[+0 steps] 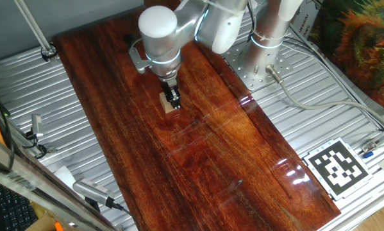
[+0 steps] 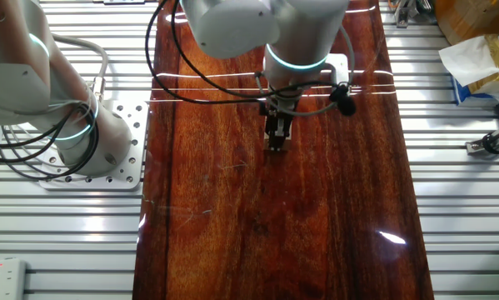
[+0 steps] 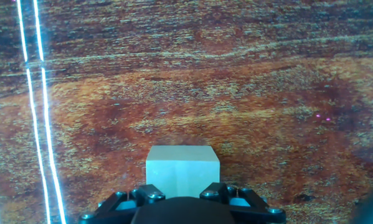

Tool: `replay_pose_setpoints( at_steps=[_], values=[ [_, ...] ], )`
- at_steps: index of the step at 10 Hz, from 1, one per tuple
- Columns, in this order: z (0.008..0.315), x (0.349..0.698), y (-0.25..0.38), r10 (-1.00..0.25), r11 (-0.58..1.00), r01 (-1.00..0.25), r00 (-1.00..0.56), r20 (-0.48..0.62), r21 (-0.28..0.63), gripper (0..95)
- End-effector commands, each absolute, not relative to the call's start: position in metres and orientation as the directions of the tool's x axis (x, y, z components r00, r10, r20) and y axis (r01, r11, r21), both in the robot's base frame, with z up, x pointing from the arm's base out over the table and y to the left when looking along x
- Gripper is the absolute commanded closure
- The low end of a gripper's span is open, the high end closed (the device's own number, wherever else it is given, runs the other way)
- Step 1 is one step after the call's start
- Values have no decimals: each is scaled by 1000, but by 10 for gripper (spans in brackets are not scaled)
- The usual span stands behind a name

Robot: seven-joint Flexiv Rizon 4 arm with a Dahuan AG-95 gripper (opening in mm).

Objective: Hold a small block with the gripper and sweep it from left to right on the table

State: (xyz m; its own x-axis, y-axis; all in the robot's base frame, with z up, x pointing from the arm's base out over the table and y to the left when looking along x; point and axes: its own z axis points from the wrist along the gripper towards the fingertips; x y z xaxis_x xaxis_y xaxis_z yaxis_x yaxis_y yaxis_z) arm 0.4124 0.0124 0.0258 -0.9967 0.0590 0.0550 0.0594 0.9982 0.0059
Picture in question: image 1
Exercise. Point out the aluminium frame beam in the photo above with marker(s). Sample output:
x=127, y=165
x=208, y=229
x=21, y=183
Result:
x=34, y=183

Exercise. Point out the glossy reddish wooden board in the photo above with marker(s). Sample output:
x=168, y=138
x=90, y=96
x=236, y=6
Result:
x=211, y=144

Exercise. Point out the black metal clamp tool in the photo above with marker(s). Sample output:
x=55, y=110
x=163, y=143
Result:
x=42, y=150

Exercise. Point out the thin white pole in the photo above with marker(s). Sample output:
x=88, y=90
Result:
x=31, y=22

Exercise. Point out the black keyboard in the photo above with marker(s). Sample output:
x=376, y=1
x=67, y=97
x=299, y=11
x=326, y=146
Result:
x=12, y=211

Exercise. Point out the colourful printed cloth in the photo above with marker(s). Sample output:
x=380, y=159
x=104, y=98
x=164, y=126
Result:
x=364, y=48

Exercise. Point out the small metal mounting bracket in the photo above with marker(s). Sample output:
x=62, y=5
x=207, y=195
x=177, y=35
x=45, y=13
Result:
x=51, y=149

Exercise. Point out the black camera stand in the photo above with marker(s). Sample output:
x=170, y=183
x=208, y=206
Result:
x=92, y=204

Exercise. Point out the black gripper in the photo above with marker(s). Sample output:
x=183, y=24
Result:
x=169, y=84

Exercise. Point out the small blue clip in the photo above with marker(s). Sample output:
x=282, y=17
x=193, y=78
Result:
x=368, y=155

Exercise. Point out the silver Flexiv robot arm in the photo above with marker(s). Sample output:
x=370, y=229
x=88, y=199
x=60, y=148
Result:
x=159, y=38

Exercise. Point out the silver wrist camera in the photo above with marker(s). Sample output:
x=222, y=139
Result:
x=137, y=62

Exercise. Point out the silver vented camera device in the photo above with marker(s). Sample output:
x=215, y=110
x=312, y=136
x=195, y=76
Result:
x=92, y=191

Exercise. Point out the perforated silver base plate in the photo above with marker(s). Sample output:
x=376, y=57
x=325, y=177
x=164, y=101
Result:
x=243, y=70

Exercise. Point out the metal pole base bracket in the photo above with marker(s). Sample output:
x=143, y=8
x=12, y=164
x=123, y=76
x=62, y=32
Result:
x=49, y=54

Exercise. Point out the small silver camera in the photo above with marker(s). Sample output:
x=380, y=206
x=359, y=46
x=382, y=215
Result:
x=37, y=125

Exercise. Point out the black and white marker board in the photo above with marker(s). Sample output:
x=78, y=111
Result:
x=337, y=168

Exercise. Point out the small metal clamp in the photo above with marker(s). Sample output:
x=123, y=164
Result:
x=368, y=147

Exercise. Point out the brown cardboard box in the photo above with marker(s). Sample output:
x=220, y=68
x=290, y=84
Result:
x=41, y=224

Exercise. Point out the small tan wooden block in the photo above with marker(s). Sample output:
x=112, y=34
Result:
x=164, y=104

